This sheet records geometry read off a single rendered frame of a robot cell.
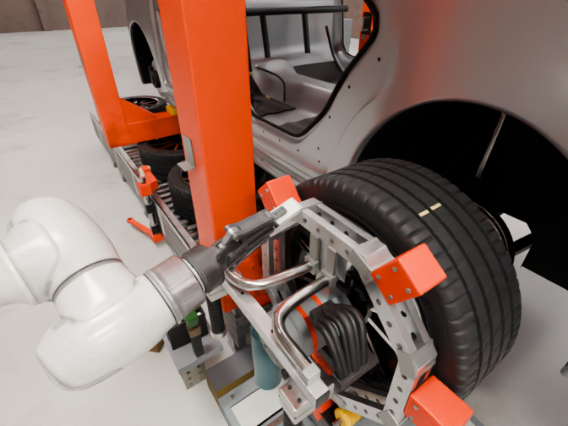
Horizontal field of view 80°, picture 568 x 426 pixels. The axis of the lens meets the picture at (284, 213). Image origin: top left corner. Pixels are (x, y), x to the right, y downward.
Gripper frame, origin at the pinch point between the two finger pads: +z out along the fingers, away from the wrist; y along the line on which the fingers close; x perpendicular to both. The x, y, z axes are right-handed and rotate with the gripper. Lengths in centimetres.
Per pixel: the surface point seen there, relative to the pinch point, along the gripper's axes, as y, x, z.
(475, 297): 3.1, 35.1, 18.1
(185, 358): 80, -7, -22
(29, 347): 151, -78, -72
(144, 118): 138, -187, 60
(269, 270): 42.5, -4.0, 8.0
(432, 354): 10.0, 36.4, 6.7
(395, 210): -1.2, 13.6, 17.8
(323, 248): 12.1, 7.5, 8.0
